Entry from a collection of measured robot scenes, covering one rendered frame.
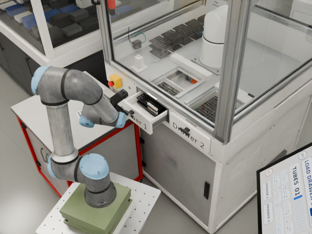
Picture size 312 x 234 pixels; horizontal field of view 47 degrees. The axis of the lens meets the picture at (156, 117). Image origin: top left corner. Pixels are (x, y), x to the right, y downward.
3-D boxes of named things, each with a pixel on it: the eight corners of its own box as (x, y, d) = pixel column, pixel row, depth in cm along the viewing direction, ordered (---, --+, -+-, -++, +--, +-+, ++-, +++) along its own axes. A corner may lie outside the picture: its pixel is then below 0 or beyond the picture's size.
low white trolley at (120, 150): (82, 231, 250) (59, 160, 198) (39, 179, 284) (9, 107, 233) (146, 185, 277) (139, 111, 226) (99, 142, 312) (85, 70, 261)
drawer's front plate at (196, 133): (207, 154, 191) (209, 139, 183) (169, 126, 207) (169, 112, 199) (209, 152, 191) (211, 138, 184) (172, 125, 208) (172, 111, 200)
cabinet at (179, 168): (212, 242, 241) (224, 166, 187) (119, 157, 299) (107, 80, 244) (292, 166, 286) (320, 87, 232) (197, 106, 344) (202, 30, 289)
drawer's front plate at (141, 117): (150, 135, 202) (149, 120, 195) (119, 110, 218) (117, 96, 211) (152, 133, 203) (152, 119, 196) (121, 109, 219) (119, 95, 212)
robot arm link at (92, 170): (105, 194, 157) (100, 174, 148) (76, 188, 160) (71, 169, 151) (114, 173, 165) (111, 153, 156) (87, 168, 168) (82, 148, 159)
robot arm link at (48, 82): (78, 189, 158) (61, 77, 128) (48, 182, 161) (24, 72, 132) (89, 171, 167) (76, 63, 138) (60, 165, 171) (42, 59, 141)
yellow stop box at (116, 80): (116, 90, 230) (114, 81, 225) (109, 85, 234) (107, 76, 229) (122, 87, 232) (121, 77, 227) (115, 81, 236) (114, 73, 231)
